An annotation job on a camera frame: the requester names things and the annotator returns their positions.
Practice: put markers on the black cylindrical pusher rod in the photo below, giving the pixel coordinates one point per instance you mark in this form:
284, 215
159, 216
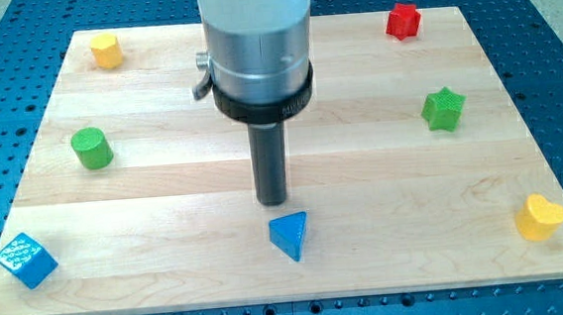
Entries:
268, 161

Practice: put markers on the black mounting collar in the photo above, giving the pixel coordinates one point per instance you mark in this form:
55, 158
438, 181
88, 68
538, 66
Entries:
264, 114

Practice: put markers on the blue triangle block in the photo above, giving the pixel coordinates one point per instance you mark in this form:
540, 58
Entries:
288, 233

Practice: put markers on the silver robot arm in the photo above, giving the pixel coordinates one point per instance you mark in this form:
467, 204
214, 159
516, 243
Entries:
256, 66

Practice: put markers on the blue cube block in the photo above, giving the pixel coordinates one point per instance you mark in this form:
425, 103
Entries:
27, 260

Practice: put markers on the light wooden board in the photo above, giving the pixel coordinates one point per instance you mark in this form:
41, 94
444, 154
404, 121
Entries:
172, 222

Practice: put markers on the yellow hexagon block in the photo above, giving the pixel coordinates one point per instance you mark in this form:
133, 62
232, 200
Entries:
106, 50

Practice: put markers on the green cylinder block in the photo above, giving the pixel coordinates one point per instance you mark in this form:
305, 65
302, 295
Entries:
91, 148

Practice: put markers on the red star block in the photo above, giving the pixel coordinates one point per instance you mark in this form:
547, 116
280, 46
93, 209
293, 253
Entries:
403, 21

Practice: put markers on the green star block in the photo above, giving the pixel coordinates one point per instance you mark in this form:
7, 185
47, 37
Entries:
442, 110

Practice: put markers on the yellow heart block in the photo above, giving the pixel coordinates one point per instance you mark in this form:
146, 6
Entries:
538, 218

